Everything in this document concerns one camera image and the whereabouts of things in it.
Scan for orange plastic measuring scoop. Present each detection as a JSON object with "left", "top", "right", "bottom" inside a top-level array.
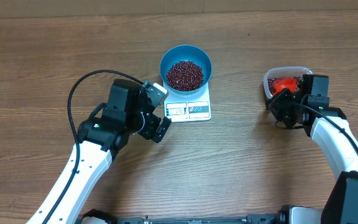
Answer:
[{"left": 273, "top": 78, "right": 298, "bottom": 95}]

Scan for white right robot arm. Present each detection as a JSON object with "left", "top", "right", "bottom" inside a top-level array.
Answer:
[{"left": 264, "top": 74, "right": 358, "bottom": 224}]

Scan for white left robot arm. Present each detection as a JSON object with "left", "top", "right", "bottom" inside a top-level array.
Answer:
[{"left": 29, "top": 79, "right": 171, "bottom": 223}]

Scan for white digital kitchen scale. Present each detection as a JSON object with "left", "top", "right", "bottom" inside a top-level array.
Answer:
[{"left": 163, "top": 83, "right": 212, "bottom": 123}]

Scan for red beans in bowl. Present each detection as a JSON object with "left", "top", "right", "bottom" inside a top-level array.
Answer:
[{"left": 167, "top": 60, "right": 204, "bottom": 91}]

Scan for teal blue bowl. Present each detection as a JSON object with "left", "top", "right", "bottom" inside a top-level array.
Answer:
[{"left": 159, "top": 45, "right": 213, "bottom": 95}]

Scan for red adzuki beans in container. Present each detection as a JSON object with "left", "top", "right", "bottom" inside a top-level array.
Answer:
[{"left": 268, "top": 76, "right": 302, "bottom": 96}]

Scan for clear plastic food container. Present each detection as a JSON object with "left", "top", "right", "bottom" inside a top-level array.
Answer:
[{"left": 263, "top": 66, "right": 313, "bottom": 102}]

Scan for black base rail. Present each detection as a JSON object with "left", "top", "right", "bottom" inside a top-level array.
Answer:
[{"left": 75, "top": 209, "right": 290, "bottom": 224}]

